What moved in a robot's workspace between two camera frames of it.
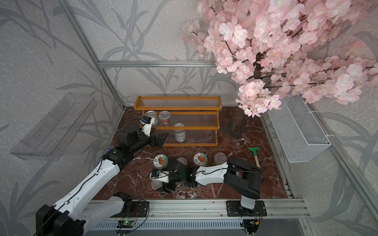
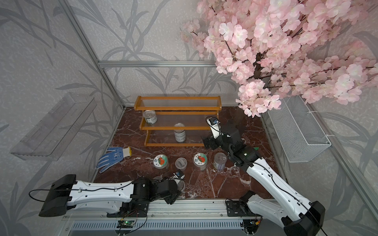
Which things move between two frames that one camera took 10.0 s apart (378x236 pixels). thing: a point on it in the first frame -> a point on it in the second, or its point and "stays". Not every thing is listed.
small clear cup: [165, 116] -> [180, 185]
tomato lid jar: [160, 161] stays
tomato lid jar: [200, 159] stays
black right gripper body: [174, 181] -> [214, 143]
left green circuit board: [125, 223] stays
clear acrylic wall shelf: [50, 138] stays
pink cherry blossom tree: [320, 49] stays
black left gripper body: [152, 142] -> [169, 199]
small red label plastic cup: [182, 160] stays
